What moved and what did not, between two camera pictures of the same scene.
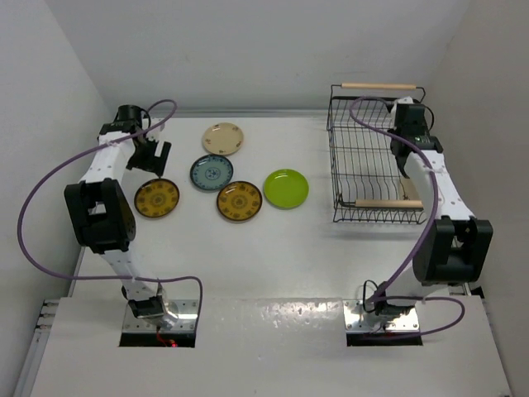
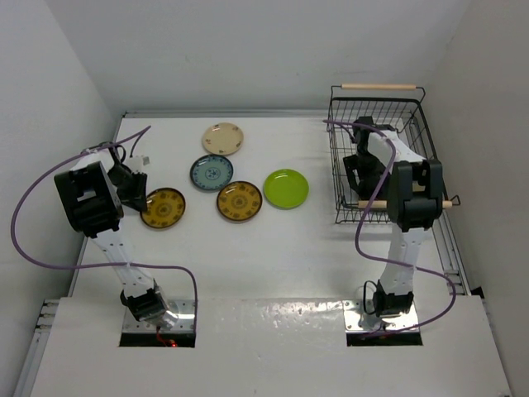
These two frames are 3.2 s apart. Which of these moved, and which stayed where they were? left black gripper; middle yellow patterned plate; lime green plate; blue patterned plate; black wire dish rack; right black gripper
Moved: right black gripper; left black gripper
Stayed: blue patterned plate; lime green plate; middle yellow patterned plate; black wire dish rack
